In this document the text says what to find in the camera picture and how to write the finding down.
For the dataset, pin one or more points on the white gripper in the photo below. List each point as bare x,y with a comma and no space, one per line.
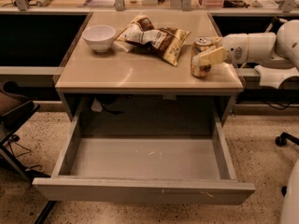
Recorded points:
234,48

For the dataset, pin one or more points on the orange soda can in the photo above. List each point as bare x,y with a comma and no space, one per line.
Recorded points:
200,64

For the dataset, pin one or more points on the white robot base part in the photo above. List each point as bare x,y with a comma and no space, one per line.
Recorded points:
271,77

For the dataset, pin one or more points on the open grey top drawer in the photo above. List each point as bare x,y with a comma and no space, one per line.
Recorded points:
146,149

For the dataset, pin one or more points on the brown chip bag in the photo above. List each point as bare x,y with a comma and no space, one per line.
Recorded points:
165,42

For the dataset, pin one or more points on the beige cabinet desk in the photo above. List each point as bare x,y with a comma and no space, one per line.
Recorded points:
119,71

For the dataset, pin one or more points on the black office chair base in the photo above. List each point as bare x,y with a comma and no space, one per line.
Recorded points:
284,138

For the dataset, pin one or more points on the white bowl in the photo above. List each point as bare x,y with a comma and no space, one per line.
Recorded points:
99,38

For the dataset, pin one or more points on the dark chair at left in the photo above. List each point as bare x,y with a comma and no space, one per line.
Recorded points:
15,110

